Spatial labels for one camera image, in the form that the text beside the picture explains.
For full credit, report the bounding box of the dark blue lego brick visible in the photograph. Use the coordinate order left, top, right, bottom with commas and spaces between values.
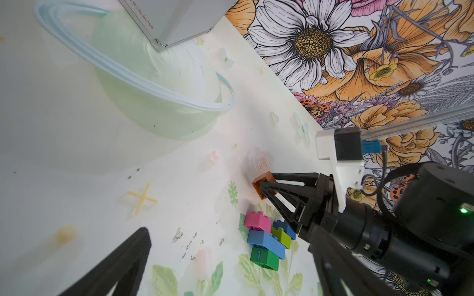
273, 220, 296, 240

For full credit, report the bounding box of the light blue long lego brick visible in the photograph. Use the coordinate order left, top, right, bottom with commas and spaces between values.
247, 230, 286, 260

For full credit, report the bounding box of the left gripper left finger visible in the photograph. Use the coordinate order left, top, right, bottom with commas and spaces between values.
61, 227, 152, 296

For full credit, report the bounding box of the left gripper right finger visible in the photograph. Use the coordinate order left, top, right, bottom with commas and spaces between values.
309, 226, 397, 296

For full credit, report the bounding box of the silver metal case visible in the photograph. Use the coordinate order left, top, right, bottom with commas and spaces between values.
119, 0, 236, 53

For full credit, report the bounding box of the clear glass bowl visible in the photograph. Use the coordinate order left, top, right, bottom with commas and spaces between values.
35, 1, 236, 141

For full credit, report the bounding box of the pink lego brick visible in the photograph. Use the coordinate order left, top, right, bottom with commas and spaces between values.
244, 211, 272, 234

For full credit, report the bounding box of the orange lego brick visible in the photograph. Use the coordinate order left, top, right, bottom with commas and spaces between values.
252, 171, 277, 200

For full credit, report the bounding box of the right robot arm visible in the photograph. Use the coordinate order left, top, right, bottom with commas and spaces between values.
253, 162, 474, 296

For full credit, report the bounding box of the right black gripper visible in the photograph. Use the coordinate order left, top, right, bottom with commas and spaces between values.
260, 173, 339, 237

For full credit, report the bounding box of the lime green lego brick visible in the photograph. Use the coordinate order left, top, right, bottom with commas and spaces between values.
271, 228, 292, 250

